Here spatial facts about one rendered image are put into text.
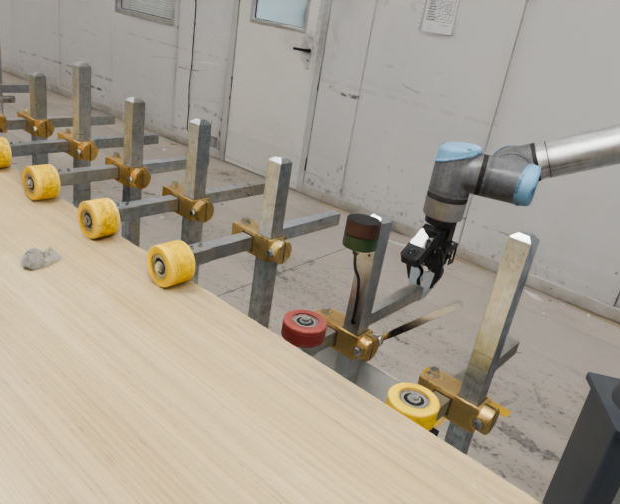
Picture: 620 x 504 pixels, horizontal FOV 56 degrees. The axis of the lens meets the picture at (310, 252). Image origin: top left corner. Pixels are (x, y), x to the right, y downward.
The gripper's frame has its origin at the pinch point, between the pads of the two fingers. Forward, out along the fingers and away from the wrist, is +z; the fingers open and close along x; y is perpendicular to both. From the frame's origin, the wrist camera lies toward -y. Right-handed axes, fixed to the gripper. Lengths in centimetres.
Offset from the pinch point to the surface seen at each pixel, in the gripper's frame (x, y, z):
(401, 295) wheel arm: -0.6, -9.0, -3.3
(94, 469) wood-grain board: -7, -87, -7
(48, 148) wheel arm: 99, -39, -12
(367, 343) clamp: -8.1, -32.6, -3.8
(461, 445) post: -30.4, -32.8, 4.6
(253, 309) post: 21.3, -32.8, 3.3
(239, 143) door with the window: 301, 228, 63
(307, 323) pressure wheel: -0.9, -42.5, -7.9
